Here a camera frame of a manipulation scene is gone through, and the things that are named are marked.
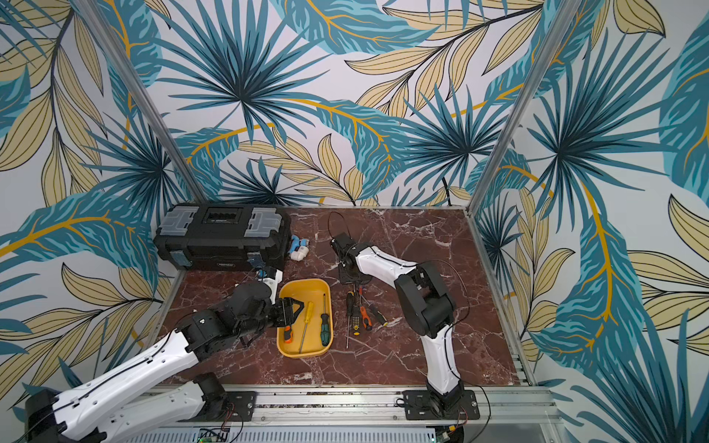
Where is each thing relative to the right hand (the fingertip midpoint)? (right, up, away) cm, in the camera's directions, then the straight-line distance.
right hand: (352, 275), depth 97 cm
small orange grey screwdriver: (-19, -16, -14) cm, 28 cm away
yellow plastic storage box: (-13, -16, -11) cm, 24 cm away
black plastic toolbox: (-40, +14, -9) cm, 44 cm away
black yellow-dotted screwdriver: (+1, -12, -9) cm, 15 cm away
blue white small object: (-20, +9, +6) cm, 23 cm away
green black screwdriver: (-8, -14, -11) cm, 20 cm away
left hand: (-15, -6, -23) cm, 28 cm away
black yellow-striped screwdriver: (+8, -11, -7) cm, 15 cm away
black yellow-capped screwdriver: (-1, -10, -7) cm, 12 cm away
